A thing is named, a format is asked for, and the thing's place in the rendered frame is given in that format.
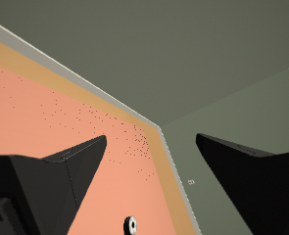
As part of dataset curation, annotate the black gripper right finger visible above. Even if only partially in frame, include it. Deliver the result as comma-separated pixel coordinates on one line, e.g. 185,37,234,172
196,133,289,235

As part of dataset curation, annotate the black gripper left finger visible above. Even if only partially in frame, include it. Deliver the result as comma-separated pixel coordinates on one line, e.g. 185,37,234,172
0,135,107,235

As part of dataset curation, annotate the black toy car wheel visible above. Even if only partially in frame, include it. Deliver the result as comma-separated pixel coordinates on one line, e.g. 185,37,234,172
123,215,137,235

